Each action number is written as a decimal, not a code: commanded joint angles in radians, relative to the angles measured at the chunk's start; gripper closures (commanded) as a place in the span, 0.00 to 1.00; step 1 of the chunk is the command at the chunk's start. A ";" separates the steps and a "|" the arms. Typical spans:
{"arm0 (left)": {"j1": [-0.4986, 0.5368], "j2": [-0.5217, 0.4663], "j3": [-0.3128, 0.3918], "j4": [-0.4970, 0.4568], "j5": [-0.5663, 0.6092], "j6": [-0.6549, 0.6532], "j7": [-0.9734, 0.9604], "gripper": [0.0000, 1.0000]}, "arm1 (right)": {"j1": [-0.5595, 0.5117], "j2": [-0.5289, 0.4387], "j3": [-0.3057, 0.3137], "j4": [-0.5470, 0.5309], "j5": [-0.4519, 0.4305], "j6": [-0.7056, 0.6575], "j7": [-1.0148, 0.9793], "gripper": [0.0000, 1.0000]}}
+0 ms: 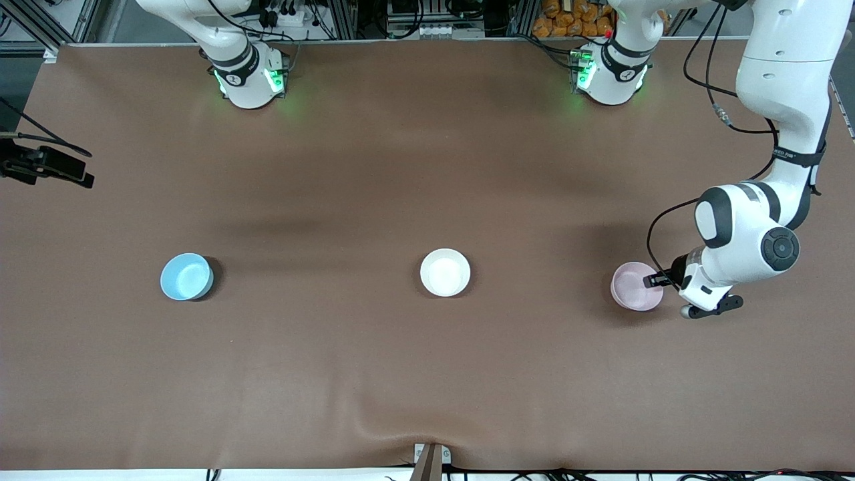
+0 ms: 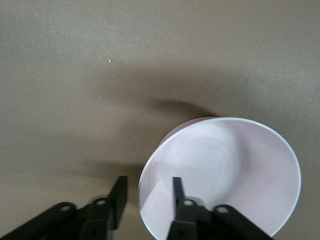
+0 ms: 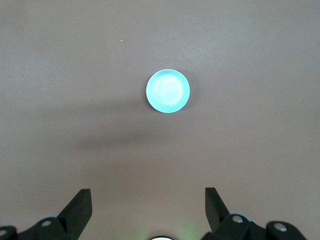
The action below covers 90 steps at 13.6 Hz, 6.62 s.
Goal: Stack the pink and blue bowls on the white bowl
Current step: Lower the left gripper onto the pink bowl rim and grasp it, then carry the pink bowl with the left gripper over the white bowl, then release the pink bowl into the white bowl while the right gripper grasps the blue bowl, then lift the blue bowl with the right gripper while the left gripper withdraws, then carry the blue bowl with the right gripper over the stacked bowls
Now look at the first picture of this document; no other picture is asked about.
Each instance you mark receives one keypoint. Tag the pink bowl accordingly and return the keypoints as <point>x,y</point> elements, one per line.
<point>631,288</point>

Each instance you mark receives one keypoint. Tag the blue bowl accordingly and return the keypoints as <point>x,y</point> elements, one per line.
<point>186,277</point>

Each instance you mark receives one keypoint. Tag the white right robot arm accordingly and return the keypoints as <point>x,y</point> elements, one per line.
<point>247,87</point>

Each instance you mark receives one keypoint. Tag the white bowl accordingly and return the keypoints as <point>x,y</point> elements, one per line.
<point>445,272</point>

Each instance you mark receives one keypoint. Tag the brown table mat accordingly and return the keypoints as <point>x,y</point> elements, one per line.
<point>427,374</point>

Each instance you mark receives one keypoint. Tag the white power strip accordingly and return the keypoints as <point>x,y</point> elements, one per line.
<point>290,17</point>

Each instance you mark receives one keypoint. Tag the orange bagged items pile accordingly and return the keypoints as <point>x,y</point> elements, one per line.
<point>568,17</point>

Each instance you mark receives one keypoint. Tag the white electronic device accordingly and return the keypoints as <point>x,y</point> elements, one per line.
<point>441,30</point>

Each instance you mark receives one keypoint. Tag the aluminium frame strut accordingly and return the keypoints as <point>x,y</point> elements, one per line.
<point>33,25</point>

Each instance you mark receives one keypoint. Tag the metal bracket with post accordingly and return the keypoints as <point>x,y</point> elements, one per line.
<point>431,464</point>

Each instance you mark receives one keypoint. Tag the aluminium frame post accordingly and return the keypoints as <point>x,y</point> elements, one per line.
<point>342,17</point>
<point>521,17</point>

